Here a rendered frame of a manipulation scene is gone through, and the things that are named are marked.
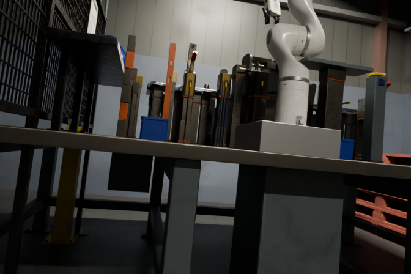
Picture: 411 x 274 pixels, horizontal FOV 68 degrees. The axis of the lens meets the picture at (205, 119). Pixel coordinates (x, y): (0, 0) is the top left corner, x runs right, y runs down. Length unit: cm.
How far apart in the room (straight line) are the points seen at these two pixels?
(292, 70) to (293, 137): 30
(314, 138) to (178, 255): 57
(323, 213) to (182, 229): 51
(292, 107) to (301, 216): 39
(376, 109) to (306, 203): 81
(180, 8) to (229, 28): 60
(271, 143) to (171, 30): 272
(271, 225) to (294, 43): 68
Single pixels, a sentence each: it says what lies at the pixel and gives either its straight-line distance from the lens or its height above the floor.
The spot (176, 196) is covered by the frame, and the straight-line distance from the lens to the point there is 90.
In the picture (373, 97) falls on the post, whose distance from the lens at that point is 179.
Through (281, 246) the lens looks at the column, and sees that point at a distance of 113.
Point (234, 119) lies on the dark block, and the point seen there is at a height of 84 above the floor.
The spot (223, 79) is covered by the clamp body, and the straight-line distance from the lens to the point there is 156.
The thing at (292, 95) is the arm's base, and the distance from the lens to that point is 122.
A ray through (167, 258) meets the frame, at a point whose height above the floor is 38.
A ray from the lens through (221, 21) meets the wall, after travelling 374.
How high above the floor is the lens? 71
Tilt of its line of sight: 5 degrees up
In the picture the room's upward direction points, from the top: 6 degrees clockwise
